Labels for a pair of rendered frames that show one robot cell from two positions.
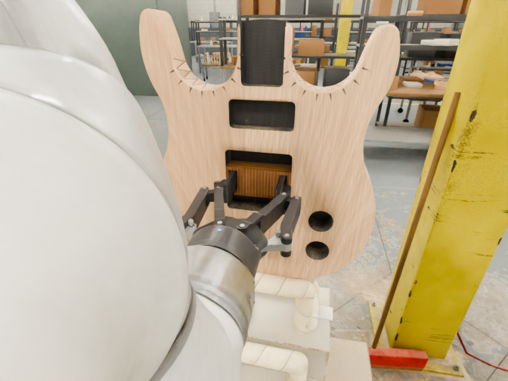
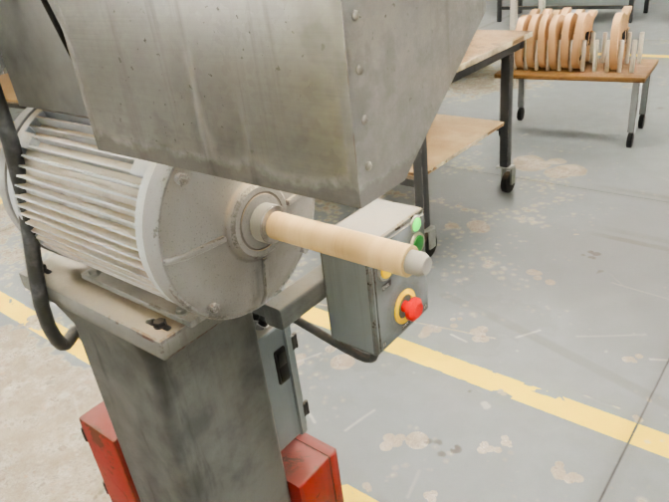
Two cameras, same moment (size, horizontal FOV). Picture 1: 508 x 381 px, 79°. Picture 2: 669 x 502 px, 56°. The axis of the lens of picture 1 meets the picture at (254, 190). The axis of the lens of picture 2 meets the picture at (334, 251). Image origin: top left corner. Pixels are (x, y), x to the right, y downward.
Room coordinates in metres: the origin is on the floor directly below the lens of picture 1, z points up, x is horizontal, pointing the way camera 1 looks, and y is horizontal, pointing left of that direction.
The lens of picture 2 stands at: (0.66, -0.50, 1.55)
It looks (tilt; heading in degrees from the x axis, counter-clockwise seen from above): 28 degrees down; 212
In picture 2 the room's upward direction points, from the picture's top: 7 degrees counter-clockwise
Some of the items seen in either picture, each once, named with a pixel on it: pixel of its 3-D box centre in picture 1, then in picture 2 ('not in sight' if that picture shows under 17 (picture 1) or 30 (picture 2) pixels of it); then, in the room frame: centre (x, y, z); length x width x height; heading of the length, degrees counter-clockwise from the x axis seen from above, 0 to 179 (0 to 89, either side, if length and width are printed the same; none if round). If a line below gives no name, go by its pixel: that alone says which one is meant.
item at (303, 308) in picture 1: (303, 309); not in sight; (0.38, -0.09, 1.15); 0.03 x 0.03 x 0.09
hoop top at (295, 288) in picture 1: (256, 282); not in sight; (0.39, 0.00, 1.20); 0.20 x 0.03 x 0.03; 78
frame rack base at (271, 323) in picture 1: (259, 332); not in sight; (0.43, -0.01, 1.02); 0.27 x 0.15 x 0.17; 79
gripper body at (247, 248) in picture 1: (227, 248); not in sight; (0.26, 0.03, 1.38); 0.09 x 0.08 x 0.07; 168
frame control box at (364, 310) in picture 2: not in sight; (336, 287); (-0.12, -0.98, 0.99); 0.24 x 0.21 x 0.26; 80
